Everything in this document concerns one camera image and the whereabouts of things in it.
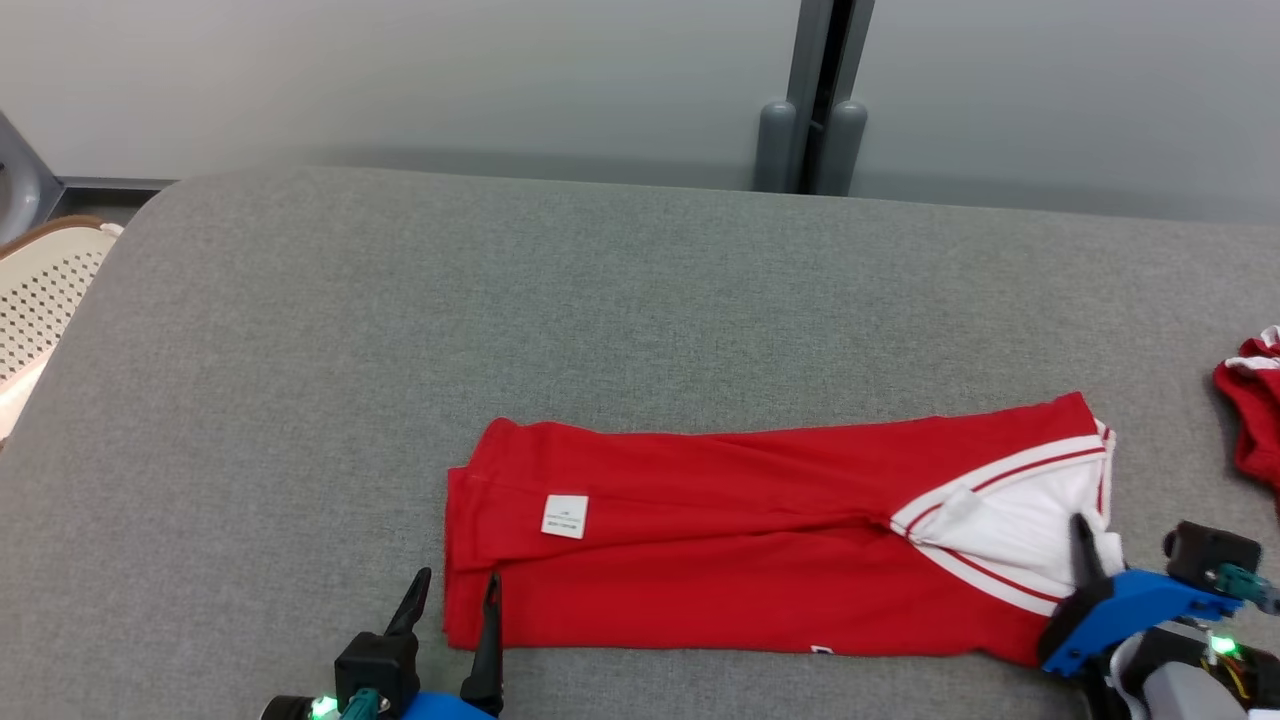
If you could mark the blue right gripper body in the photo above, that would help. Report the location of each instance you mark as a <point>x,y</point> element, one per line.
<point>1120,605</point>

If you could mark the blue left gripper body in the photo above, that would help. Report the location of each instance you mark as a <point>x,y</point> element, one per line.
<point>445,708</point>

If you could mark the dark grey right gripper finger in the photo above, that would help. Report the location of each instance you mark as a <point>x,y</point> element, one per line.
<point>1087,565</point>

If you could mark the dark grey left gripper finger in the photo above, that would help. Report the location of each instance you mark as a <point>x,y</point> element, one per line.
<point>413,610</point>
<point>488,660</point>

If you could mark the red jersey with white collar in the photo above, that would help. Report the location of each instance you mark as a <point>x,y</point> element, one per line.
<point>700,560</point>

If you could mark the red garment with white stripes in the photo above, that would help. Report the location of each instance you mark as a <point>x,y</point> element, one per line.
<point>1255,410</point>

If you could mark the cream perforated laundry basket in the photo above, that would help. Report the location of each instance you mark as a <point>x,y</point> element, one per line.
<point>45,290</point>

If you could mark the grey metal desk leg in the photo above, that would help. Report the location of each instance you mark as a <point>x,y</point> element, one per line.
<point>25,190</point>

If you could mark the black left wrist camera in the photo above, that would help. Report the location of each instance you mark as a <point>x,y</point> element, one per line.
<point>375,665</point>

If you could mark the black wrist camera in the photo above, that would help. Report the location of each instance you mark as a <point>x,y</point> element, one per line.
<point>1205,555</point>
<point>375,665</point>

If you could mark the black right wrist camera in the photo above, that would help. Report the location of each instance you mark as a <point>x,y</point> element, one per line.
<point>1205,555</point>

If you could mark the grey rounded post foot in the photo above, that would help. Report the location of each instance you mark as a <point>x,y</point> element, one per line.
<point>775,150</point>
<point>842,150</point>

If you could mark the grey partition post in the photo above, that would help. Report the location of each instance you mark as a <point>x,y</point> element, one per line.
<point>812,50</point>

